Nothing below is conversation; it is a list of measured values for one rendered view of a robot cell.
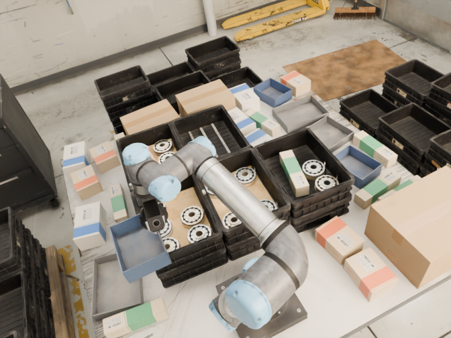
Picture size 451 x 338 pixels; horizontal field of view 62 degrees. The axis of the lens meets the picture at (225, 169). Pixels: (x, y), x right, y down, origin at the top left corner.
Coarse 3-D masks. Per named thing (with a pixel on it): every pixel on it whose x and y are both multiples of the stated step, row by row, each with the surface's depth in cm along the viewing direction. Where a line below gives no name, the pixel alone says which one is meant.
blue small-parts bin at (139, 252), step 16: (128, 224) 133; (112, 240) 126; (128, 240) 133; (144, 240) 132; (160, 240) 131; (128, 256) 129; (144, 256) 128; (160, 256) 120; (128, 272) 118; (144, 272) 122
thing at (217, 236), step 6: (192, 174) 171; (198, 186) 166; (132, 192) 168; (132, 198) 166; (204, 198) 163; (138, 210) 161; (210, 210) 156; (216, 222) 151; (216, 234) 147; (222, 234) 149; (204, 240) 146; (210, 240) 147; (186, 246) 145; (192, 246) 145; (198, 246) 146; (168, 252) 144; (174, 252) 144; (180, 252) 144
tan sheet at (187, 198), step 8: (184, 192) 178; (192, 192) 177; (176, 200) 175; (184, 200) 175; (192, 200) 174; (168, 208) 172; (176, 208) 172; (184, 208) 171; (168, 216) 169; (176, 216) 169; (176, 224) 166; (208, 224) 163; (176, 232) 162; (184, 232) 162; (184, 240) 159; (168, 248) 157
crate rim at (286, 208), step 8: (240, 152) 178; (264, 168) 168; (200, 184) 166; (280, 192) 157; (208, 200) 160; (288, 200) 154; (280, 208) 152; (288, 208) 152; (216, 216) 153; (240, 224) 149; (224, 232) 148; (232, 232) 149
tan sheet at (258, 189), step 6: (258, 180) 177; (252, 186) 175; (258, 186) 174; (252, 192) 172; (258, 192) 172; (264, 192) 172; (258, 198) 170; (264, 198) 169; (270, 198) 169; (216, 204) 171; (222, 204) 170; (216, 210) 168; (222, 210) 168; (228, 210) 167; (222, 216) 165; (234, 222) 162
